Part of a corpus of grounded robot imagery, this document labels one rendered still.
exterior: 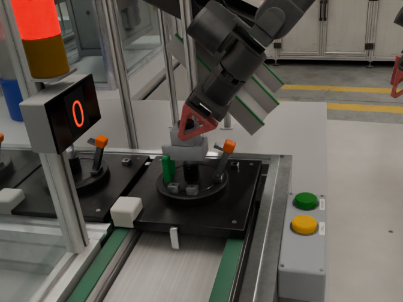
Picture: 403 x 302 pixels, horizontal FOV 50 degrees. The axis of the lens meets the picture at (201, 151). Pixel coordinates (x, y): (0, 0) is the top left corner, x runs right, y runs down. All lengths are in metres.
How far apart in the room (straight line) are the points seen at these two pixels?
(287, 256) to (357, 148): 0.59
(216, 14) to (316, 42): 4.18
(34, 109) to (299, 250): 0.43
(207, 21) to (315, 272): 0.41
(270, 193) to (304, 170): 0.29
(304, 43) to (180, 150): 4.16
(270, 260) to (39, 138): 0.37
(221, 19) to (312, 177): 0.51
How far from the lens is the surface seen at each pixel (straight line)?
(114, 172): 0.93
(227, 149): 0.77
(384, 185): 1.07
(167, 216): 0.77
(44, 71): 0.59
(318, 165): 1.12
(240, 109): 0.97
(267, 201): 0.80
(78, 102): 0.62
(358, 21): 4.78
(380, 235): 0.91
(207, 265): 0.74
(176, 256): 0.76
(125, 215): 0.77
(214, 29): 0.69
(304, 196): 0.80
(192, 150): 0.77
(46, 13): 0.58
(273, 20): 0.66
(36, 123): 0.58
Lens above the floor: 1.41
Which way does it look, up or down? 27 degrees down
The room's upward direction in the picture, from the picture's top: 5 degrees counter-clockwise
